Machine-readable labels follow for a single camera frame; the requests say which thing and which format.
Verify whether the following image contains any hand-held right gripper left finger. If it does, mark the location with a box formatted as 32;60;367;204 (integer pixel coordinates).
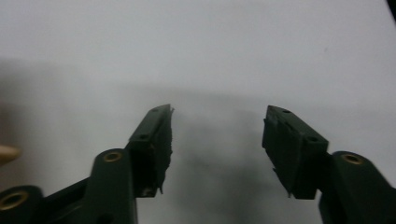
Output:
89;104;175;224

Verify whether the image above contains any white paper sheet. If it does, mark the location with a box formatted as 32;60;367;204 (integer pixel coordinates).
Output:
0;0;396;224

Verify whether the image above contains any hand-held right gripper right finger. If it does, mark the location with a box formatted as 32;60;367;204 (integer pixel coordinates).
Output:
262;105;396;224

